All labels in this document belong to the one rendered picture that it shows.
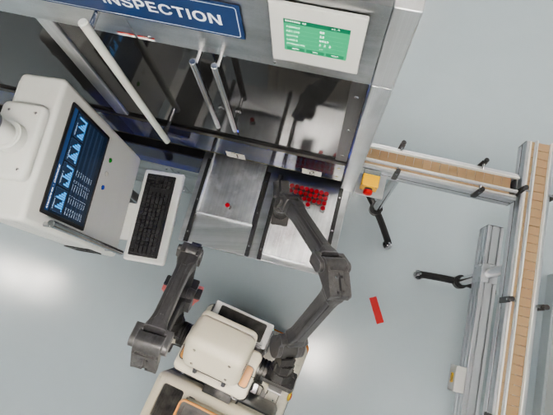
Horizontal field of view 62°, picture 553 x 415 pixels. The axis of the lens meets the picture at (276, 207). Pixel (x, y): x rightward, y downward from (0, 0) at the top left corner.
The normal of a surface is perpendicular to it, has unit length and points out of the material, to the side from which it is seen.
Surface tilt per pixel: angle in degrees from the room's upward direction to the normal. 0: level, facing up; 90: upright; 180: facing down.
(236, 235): 0
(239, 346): 42
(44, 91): 0
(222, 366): 48
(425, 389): 0
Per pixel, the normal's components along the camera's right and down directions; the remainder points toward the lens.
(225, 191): -0.05, -0.25
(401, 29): -0.25, 0.94
